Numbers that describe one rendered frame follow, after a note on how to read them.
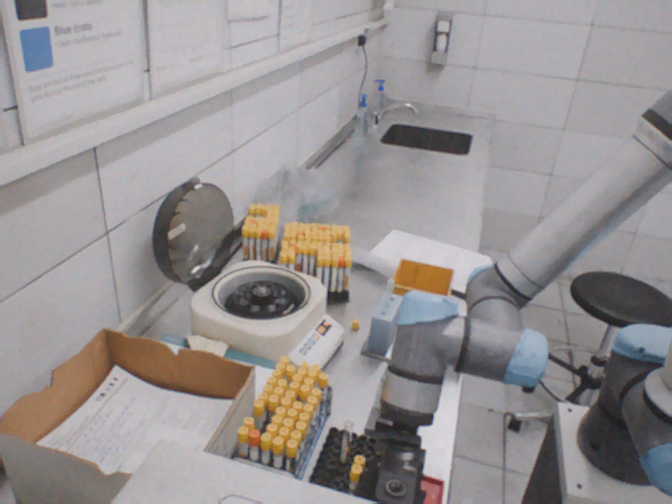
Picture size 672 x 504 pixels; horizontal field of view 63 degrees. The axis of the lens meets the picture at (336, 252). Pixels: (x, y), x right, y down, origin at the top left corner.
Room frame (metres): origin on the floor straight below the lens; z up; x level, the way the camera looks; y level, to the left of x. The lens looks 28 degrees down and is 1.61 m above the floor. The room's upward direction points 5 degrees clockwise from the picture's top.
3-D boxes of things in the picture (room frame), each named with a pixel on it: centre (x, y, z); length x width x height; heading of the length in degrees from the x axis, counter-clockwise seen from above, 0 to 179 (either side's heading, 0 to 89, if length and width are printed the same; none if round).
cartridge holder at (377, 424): (0.70, -0.12, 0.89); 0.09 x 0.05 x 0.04; 74
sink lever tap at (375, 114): (2.71, -0.24, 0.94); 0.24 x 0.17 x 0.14; 76
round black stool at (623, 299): (1.63, -0.99, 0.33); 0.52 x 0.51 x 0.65; 9
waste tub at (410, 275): (1.08, -0.21, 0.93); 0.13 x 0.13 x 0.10; 75
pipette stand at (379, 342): (0.94, -0.12, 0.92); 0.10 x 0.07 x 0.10; 161
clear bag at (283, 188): (1.47, 0.18, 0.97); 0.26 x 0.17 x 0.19; 0
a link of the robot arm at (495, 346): (0.59, -0.23, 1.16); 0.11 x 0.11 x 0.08; 82
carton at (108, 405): (0.59, 0.28, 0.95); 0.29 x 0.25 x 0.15; 76
